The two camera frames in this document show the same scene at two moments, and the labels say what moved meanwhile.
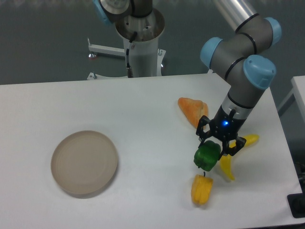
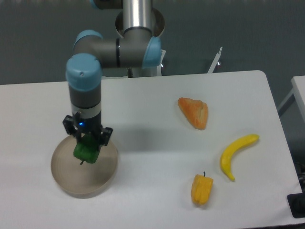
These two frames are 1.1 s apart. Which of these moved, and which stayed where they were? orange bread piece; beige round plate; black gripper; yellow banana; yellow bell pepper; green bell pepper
Moved: black gripper; green bell pepper
Stayed: beige round plate; yellow bell pepper; yellow banana; orange bread piece
